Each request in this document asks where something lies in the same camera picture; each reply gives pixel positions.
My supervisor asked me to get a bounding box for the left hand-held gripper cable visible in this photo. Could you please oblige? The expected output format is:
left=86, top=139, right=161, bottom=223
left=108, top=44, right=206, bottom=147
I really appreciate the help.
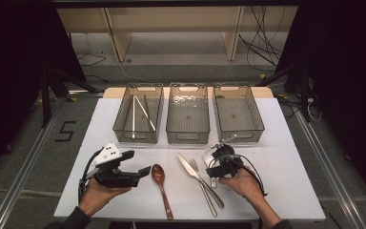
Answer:
left=77, top=148, right=104, bottom=204

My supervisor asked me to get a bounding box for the smoky clear plastic bin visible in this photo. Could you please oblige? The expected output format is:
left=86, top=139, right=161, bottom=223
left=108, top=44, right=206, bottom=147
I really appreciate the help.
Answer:
left=165, top=82, right=212, bottom=145
left=112, top=83, right=165, bottom=144
left=213, top=83, right=266, bottom=143

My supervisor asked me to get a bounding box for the dark curtain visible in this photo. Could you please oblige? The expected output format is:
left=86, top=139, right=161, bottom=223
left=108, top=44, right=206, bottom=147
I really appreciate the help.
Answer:
left=0, top=0, right=89, bottom=184
left=274, top=0, right=366, bottom=211

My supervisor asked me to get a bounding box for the steel fork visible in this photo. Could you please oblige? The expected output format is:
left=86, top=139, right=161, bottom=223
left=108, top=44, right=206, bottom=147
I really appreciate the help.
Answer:
left=189, top=157, right=219, bottom=219

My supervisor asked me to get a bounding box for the light wooden shelf unit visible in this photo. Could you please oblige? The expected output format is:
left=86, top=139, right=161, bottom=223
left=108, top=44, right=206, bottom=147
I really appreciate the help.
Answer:
left=56, top=6, right=299, bottom=63

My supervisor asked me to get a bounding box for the brown wooden chopstick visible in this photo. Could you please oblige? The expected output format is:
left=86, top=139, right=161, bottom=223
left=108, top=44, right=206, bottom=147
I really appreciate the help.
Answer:
left=143, top=94, right=153, bottom=124

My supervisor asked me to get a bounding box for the hand-held gripper cable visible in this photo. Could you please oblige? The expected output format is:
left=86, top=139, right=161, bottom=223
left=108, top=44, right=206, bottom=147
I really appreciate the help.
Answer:
left=77, top=148, right=104, bottom=204
left=233, top=154, right=269, bottom=198

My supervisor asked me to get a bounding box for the person's left hand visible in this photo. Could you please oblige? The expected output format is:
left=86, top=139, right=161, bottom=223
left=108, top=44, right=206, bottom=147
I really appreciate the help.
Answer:
left=78, top=177, right=132, bottom=219

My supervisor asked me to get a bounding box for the right hand-held gripper cable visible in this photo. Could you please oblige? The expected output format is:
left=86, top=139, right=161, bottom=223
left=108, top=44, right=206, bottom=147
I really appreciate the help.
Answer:
left=233, top=154, right=269, bottom=198

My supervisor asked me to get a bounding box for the aluminium floor rail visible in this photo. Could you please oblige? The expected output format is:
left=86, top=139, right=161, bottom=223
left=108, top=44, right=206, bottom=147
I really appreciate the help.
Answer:
left=0, top=94, right=77, bottom=229
left=294, top=108, right=366, bottom=229

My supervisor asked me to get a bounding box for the steel table knife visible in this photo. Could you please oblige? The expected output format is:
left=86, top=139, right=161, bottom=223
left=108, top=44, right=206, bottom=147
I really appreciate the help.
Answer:
left=176, top=152, right=226, bottom=210

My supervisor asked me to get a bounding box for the bundle of black floor cables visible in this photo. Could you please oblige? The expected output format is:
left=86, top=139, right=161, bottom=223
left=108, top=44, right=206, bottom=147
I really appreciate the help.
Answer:
left=237, top=5, right=284, bottom=73

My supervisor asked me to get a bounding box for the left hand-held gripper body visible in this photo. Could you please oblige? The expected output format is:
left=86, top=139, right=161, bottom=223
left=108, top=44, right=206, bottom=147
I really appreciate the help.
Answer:
left=91, top=142, right=141, bottom=189

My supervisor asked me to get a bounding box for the white cable with plug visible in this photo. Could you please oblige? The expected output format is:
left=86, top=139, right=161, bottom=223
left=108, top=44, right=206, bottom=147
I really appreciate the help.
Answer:
left=306, top=96, right=323, bottom=123

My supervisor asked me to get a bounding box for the black floor cable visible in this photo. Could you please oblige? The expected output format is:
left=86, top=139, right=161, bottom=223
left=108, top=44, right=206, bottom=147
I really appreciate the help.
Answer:
left=76, top=52, right=109, bottom=84

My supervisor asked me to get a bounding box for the white chopstick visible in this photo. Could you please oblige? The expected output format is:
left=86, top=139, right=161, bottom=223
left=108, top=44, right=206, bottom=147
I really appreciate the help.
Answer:
left=133, top=94, right=157, bottom=132
left=132, top=94, right=136, bottom=139

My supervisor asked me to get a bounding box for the person's right hand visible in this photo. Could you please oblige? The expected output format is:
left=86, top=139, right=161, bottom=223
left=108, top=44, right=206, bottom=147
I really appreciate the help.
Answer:
left=217, top=166, right=265, bottom=207

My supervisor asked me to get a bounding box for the white floor cable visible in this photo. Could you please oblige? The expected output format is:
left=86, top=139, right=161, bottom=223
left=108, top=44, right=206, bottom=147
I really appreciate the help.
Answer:
left=101, top=51, right=149, bottom=83

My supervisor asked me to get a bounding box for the brown wooden spoon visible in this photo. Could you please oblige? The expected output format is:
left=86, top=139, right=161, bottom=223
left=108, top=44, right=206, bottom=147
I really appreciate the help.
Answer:
left=151, top=163, right=174, bottom=221

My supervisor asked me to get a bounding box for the black tripod stand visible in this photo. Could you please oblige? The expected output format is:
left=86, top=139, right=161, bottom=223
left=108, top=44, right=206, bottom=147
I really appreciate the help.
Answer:
left=255, top=61, right=313, bottom=123
left=39, top=68, right=100, bottom=128

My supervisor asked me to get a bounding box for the white table cover sheet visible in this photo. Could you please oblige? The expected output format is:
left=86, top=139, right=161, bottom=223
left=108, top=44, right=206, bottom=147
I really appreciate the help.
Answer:
left=53, top=96, right=327, bottom=222

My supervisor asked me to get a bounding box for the white ceramic spoon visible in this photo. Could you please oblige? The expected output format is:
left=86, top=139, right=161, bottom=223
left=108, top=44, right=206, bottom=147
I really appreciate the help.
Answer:
left=203, top=147, right=218, bottom=189

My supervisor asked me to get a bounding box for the black frame bar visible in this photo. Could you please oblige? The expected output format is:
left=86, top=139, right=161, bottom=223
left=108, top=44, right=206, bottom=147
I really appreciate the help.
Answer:
left=51, top=0, right=301, bottom=8

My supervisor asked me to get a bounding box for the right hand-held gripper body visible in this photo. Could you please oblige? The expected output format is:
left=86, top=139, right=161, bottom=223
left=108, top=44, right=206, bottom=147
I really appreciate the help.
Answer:
left=210, top=135, right=244, bottom=178

